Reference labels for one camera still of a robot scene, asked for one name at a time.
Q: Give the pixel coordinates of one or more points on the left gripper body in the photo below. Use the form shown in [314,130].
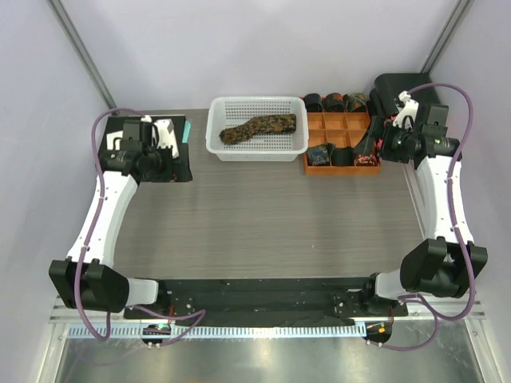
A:
[161,167]

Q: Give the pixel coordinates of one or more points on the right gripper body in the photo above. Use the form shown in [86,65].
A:
[395,144]

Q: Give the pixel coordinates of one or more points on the black key-pattern tie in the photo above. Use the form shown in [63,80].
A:
[260,125]

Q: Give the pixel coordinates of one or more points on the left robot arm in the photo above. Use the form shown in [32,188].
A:
[86,278]

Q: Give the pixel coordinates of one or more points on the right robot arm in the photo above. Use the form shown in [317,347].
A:
[446,263]

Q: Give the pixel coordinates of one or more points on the black folder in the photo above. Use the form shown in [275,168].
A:
[181,159]

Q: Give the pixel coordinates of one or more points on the white notebook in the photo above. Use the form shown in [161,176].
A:
[113,140]

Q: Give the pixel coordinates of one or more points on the rolled red patterned tie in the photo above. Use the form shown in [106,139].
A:
[366,161]

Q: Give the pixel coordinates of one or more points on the black pink drawer unit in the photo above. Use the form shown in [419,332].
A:
[386,89]

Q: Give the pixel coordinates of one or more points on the teal folder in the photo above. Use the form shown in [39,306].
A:
[186,131]

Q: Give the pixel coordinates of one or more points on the orange compartment tray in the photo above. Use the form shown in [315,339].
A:
[342,130]

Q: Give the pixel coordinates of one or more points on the rolled plain black tie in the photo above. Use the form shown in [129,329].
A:
[343,157]

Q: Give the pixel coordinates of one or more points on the rolled green tie back-right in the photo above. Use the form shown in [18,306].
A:
[354,102]

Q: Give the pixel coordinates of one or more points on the rolled orange-black tie back-middle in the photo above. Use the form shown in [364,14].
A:
[333,103]

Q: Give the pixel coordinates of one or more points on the rolled blue floral tie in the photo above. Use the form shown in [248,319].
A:
[320,155]

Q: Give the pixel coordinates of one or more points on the white plastic basket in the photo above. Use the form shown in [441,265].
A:
[228,112]

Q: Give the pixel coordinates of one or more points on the rolled black tie back-left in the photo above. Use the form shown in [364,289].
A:
[313,103]

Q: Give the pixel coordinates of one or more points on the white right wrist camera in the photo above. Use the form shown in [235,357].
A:
[407,110]

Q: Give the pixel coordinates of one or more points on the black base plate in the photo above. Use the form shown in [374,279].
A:
[275,302]

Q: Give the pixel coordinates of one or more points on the white slotted cable duct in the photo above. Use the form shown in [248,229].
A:
[157,331]

